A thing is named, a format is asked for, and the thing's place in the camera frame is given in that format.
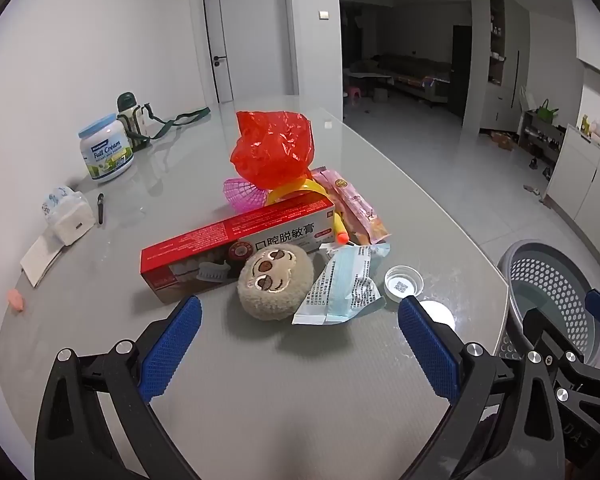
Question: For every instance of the pink foam mesh sleeve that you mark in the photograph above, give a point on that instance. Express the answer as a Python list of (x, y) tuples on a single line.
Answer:
[(242, 192)]

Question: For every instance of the white low table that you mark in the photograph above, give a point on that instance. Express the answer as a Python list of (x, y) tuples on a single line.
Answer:
[(370, 76)]

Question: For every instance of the green water bottle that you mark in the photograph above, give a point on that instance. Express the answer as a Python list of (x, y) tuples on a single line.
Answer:
[(130, 115)]

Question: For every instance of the pink snack packet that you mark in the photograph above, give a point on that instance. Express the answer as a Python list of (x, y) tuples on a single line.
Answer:
[(355, 205)]

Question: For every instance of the beige sloth plush toy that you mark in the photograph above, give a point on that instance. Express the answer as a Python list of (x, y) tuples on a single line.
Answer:
[(275, 280)]

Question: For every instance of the white paper bag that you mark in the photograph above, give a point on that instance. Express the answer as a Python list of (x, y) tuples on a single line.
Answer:
[(522, 97)]

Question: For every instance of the white sideboard cabinet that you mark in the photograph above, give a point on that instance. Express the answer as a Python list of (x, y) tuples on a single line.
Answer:
[(580, 175)]

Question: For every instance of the white door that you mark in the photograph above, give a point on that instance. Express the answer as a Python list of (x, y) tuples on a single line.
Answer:
[(250, 35)]

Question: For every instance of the green handbag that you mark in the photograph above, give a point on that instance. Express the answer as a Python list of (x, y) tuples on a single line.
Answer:
[(547, 110)]

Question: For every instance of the yellow foam dart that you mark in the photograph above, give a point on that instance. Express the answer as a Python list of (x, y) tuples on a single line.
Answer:
[(340, 230)]

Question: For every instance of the white paper sheet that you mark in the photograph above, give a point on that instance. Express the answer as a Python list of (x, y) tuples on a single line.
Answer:
[(40, 257)]

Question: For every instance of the flat cardboard box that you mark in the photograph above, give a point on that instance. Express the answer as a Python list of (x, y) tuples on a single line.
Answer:
[(502, 140)]

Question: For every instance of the red toothpaste box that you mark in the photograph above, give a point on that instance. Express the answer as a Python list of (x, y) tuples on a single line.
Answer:
[(230, 245)]

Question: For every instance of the pink eraser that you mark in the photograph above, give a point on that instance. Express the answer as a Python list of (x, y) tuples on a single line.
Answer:
[(16, 300)]

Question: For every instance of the shoe rack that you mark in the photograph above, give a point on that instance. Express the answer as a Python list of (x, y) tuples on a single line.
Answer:
[(540, 135)]

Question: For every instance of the grey slipper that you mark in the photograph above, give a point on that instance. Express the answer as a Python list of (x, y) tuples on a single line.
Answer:
[(532, 189)]

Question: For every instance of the grey perforated plastic basket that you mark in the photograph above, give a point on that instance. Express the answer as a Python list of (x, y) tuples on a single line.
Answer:
[(545, 280)]

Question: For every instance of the dark shoe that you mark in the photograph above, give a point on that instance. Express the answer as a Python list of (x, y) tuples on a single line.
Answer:
[(532, 162)]

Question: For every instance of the red plastic bag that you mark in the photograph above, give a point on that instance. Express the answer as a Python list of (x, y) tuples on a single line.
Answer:
[(272, 145)]

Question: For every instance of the milk powder can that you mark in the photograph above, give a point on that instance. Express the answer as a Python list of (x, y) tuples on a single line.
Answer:
[(105, 150)]

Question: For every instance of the blue face mask packet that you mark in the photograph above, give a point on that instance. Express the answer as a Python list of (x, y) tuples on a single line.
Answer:
[(342, 285)]

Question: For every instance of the small pink stool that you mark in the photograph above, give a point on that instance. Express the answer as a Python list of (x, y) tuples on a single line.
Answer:
[(355, 93)]

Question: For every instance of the tall white shelf cabinet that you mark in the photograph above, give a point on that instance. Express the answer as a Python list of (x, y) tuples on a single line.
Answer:
[(495, 60)]

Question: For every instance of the black pen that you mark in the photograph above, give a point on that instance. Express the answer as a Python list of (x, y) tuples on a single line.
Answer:
[(100, 207)]

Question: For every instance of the pale pink bag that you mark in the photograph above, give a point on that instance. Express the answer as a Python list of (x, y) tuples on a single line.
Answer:
[(599, 130)]

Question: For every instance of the white charger box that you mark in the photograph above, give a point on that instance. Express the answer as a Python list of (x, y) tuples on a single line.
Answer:
[(72, 222)]

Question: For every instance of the small yellow box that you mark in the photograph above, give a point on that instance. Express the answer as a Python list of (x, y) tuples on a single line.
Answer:
[(585, 122)]

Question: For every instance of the wet wipes packet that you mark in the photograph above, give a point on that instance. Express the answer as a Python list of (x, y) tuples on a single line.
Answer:
[(60, 197)]

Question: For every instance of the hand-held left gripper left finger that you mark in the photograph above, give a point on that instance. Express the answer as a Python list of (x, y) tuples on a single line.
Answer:
[(175, 345)]

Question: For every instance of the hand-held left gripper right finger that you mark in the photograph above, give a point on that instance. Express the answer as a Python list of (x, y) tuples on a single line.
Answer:
[(427, 355)]

